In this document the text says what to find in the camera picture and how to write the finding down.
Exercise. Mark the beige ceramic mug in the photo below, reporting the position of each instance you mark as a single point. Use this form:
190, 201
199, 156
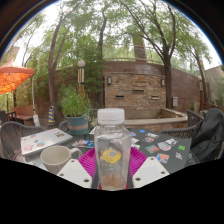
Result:
56, 159

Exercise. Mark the green plant in teal pot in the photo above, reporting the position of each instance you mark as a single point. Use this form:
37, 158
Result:
76, 110

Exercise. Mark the silver laptop with stickers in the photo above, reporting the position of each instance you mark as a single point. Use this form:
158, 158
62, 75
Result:
43, 140

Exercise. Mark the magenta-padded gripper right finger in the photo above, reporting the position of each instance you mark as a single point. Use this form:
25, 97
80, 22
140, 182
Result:
150, 170

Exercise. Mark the orange canopy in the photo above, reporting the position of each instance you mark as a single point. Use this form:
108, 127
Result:
13, 78

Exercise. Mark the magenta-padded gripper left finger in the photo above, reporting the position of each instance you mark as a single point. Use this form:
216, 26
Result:
76, 172

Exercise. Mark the wooden bench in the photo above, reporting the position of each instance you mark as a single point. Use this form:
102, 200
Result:
24, 112

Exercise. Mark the colourful printed card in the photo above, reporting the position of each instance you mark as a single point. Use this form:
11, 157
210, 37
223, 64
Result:
83, 143

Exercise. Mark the blue yellow traffic cone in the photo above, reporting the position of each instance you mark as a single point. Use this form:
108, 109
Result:
51, 116

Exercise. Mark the dark wicker chair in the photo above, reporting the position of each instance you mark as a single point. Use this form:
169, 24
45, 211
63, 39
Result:
186, 130
13, 136

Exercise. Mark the black wall lantern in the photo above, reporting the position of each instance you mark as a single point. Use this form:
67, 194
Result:
162, 82
109, 80

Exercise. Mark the clear plastic bottle white cap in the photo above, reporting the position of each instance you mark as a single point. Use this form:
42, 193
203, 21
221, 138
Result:
112, 140

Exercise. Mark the grey wall box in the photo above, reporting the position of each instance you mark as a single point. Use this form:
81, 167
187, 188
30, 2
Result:
175, 101

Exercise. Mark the black jacket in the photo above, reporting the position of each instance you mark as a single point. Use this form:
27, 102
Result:
210, 133

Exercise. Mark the globe lamp post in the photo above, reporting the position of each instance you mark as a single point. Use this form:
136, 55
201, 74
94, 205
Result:
81, 71

